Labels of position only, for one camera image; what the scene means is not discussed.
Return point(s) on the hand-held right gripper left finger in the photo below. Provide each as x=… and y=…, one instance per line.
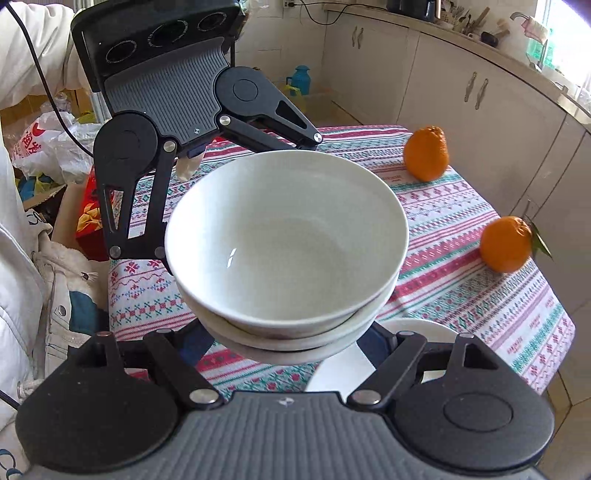
x=196, y=339

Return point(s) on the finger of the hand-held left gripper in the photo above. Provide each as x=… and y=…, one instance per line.
x=138, y=249
x=310, y=131

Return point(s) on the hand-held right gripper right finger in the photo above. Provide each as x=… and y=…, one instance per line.
x=371, y=346

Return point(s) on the white ceramic bowl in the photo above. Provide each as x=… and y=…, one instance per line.
x=231, y=328
x=286, y=353
x=286, y=240

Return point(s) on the stained white fruit-print plate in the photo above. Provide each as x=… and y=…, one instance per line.
x=337, y=369

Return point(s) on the person's left forearm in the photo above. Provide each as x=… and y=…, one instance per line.
x=27, y=60

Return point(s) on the person's left hand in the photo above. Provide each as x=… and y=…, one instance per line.
x=187, y=167

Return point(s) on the yellow plastic bag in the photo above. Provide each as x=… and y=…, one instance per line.
x=295, y=94

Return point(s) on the blue thermos jug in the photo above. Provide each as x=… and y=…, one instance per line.
x=302, y=81

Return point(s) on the red printed carton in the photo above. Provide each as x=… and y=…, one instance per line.
x=92, y=217

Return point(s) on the red green patterned tablecloth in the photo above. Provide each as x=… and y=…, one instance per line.
x=461, y=300

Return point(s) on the open cardboard box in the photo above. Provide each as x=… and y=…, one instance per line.
x=41, y=196

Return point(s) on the bumpy-topped orange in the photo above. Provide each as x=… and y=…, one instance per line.
x=427, y=154

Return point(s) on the person's white jacket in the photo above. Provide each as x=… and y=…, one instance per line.
x=18, y=277

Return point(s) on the white red-print plastic bag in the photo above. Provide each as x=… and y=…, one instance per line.
x=41, y=138

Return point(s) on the white kitchen cabinets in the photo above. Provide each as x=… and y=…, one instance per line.
x=438, y=83

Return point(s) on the dark blue air fryer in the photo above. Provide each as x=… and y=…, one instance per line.
x=411, y=7

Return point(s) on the orange with green leaf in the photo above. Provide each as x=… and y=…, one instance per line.
x=505, y=244

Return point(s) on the metal kitchen faucet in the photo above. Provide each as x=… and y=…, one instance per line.
x=519, y=17

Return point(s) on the green dish soap bottle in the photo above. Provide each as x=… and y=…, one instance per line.
x=540, y=50

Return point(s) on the pink cloth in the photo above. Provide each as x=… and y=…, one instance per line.
x=538, y=30

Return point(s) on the kitchen window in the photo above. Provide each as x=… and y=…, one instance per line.
x=568, y=27

